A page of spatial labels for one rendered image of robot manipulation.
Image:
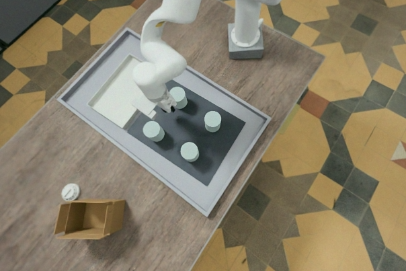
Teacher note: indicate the brown cardboard box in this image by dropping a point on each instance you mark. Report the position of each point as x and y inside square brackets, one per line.
[89, 220]

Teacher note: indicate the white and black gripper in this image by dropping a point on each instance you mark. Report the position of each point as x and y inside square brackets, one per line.
[167, 105]

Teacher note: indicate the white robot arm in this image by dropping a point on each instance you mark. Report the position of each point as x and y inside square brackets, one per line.
[164, 63]

